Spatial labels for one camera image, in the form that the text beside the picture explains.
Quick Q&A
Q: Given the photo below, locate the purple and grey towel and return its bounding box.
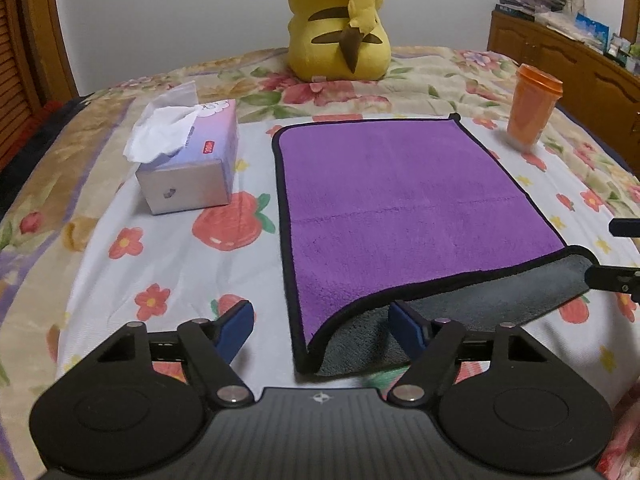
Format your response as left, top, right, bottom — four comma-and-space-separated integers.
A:
272, 116, 597, 377

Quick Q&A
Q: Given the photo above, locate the wooden cabinet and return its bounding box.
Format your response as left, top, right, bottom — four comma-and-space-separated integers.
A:
487, 10, 639, 174

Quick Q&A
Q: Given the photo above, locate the tissue box with tissues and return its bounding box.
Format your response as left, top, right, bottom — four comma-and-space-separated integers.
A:
124, 81, 239, 214

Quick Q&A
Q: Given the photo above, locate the yellow Pikachu plush toy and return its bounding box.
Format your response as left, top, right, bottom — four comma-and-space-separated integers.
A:
288, 0, 392, 81

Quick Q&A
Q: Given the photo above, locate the white floral mat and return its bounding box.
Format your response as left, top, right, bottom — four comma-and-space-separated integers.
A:
58, 116, 639, 403

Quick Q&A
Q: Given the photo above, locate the wooden louvered wardrobe door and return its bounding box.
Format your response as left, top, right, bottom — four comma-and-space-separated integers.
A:
1, 0, 78, 167

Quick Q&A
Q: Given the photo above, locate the orange plastic cup with lid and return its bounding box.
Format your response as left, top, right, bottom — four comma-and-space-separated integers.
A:
506, 64, 563, 153

